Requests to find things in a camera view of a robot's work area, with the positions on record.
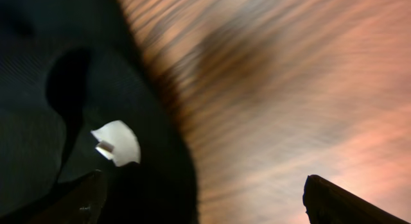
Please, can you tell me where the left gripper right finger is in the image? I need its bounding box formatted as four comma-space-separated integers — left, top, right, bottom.
302, 175, 409, 224

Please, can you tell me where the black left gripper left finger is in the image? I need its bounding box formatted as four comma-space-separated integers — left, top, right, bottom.
1, 170, 107, 224

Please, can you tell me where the black t-shirt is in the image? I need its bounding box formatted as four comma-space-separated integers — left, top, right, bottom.
1, 0, 198, 223

